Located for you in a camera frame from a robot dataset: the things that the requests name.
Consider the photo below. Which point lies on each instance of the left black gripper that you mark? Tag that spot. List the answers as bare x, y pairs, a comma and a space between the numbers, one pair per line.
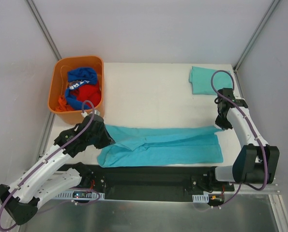
101, 136

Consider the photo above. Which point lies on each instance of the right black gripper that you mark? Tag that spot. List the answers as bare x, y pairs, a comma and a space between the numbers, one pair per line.
222, 118

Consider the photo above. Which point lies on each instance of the light blue t shirt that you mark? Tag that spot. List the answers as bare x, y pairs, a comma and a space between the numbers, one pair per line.
135, 147

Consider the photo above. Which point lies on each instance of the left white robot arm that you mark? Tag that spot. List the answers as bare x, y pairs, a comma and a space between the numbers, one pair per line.
23, 198

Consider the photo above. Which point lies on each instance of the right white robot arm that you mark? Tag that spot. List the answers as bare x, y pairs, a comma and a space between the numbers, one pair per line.
257, 161

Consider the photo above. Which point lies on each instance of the folded teal t shirt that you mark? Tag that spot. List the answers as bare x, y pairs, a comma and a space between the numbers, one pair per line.
200, 78

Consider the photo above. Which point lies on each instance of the red t shirt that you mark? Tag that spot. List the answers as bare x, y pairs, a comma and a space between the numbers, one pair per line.
88, 92

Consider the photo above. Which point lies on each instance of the orange t shirt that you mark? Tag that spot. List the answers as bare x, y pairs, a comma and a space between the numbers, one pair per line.
63, 105

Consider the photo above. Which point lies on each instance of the royal blue t shirt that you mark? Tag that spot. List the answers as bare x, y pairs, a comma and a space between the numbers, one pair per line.
77, 78

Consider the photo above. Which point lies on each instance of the orange plastic bin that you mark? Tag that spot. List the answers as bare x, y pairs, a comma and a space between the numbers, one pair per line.
59, 85

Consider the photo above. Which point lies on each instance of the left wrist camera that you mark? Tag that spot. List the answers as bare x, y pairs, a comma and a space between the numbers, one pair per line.
86, 113

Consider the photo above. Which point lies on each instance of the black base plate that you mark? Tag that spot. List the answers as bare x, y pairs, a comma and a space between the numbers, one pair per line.
165, 184

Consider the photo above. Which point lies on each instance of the left white cable duct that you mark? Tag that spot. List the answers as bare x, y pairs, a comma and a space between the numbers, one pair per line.
79, 195

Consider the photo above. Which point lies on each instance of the white cable duct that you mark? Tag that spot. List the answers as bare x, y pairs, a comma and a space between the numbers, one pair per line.
204, 198
79, 195

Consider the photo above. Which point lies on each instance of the right white cable duct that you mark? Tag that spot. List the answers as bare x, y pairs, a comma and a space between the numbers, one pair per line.
204, 198

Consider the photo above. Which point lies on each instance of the right aluminium corner post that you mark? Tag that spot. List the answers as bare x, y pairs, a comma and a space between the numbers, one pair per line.
260, 27

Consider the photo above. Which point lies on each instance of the aluminium corner post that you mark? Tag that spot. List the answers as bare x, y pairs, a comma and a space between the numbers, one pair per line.
43, 28
260, 27

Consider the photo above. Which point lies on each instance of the left aluminium corner post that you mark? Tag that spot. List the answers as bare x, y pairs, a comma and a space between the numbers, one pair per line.
43, 28

